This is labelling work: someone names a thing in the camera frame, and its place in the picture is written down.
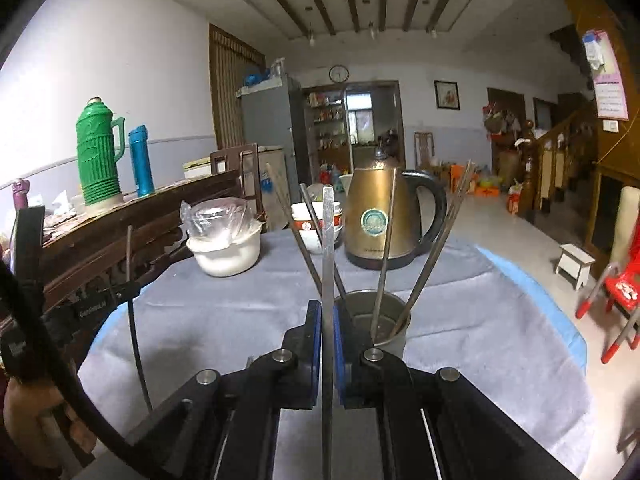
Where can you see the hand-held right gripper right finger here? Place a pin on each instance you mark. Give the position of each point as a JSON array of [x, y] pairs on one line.
[[342, 355]]

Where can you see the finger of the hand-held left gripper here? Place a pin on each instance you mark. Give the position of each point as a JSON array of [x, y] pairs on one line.
[[122, 293]]

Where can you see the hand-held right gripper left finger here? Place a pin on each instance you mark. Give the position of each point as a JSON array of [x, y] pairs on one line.
[[314, 350]]

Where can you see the grey metal chopstick holder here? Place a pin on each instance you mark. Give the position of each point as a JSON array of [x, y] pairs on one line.
[[397, 342]]

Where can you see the metal chopstick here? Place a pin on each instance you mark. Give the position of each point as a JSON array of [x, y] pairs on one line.
[[327, 260]]

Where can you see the set of dark chopsticks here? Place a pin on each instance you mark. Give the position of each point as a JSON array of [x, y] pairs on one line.
[[432, 260]]

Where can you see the person's left hand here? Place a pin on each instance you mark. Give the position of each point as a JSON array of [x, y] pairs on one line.
[[25, 410]]

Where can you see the dark carved wooden bench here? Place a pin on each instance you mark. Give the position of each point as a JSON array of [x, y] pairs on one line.
[[100, 240]]

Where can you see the grey tablecloth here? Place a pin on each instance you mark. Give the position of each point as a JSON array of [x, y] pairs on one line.
[[225, 310]]

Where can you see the black kettle base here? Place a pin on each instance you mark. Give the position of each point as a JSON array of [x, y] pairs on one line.
[[380, 262]]

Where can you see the large white basin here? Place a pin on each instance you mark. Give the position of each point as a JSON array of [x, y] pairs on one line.
[[225, 260]]

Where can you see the clear plastic bag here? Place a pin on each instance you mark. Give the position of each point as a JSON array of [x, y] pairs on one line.
[[215, 217]]

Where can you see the red banded white bowl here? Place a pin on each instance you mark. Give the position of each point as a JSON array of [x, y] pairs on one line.
[[302, 225]]

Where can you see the blue thermos bottle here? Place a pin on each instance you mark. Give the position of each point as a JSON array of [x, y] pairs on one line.
[[141, 165]]

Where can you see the purple bottle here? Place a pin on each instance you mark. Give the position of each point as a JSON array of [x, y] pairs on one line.
[[21, 195]]

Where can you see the green thermos jug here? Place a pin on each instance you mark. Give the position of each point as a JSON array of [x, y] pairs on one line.
[[97, 160]]

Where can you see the plain white bowl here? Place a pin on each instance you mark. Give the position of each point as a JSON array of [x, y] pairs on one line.
[[305, 210]]

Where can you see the gold electric kettle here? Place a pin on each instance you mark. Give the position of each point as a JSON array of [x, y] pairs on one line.
[[370, 195]]

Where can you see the dark wooden chair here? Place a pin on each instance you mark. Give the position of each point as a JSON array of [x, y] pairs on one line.
[[248, 175]]

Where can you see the blue table cover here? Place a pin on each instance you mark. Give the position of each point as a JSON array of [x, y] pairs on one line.
[[552, 325]]

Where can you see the light wooden chair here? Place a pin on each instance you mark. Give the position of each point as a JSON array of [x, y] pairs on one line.
[[424, 150]]

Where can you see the grey refrigerator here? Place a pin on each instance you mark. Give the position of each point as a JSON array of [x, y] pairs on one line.
[[270, 125]]

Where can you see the shelf with goods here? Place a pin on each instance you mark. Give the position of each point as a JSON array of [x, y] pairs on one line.
[[325, 125]]

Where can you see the blue bag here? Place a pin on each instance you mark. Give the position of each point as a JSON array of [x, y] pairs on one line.
[[254, 80]]

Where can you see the small white stool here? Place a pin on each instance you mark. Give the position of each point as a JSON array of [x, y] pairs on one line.
[[575, 255]]

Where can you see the wooden stair railing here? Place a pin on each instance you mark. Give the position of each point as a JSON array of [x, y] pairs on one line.
[[550, 160]]

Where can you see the red plastic chair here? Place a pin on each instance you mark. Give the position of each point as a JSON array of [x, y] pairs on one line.
[[625, 285]]

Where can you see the round wall clock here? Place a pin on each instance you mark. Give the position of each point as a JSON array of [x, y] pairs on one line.
[[338, 73]]

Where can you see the framed wall picture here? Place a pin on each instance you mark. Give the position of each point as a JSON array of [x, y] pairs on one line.
[[446, 95]]

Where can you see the wall calendar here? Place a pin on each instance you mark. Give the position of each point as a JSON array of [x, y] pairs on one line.
[[610, 90]]

